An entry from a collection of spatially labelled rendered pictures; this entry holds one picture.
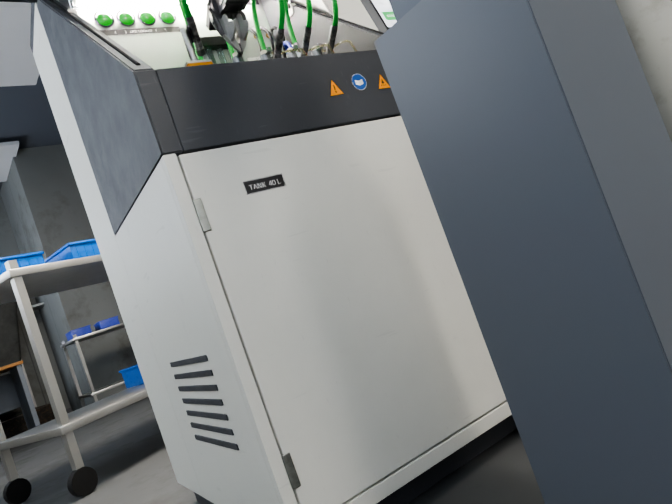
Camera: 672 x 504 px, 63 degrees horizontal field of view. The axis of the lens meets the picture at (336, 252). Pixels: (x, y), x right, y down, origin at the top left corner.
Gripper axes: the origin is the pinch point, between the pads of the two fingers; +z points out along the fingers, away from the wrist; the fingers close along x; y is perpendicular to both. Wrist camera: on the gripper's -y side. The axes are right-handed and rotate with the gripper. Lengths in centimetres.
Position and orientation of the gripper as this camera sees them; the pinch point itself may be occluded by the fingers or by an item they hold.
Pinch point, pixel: (238, 48)
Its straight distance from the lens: 146.1
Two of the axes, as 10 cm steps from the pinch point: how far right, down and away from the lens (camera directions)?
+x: 8.1, -2.6, 5.3
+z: 3.4, 9.4, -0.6
